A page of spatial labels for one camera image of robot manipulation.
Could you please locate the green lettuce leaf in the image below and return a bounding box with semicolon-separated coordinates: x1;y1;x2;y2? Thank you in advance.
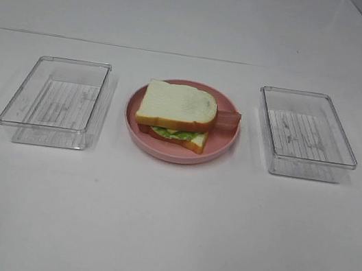
151;126;205;142

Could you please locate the bread slice from tray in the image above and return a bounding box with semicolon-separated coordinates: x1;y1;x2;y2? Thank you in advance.
138;123;208;154

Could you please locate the pink bacon strip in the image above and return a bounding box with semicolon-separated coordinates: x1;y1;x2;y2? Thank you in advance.
215;109;242;131

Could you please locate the yellow cheese slice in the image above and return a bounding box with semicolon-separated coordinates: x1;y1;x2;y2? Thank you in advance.
165;128;181;134

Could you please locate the pink round plate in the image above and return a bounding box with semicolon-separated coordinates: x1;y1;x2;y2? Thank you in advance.
125;79;240;165

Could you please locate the left clear plastic tray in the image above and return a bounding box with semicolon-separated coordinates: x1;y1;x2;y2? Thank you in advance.
0;56;112;150

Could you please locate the clear plastic tray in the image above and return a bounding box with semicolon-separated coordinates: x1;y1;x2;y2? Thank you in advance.
0;56;112;150
258;86;358;183

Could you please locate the right clear plastic tray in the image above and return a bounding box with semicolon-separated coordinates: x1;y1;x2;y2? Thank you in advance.
258;86;358;183

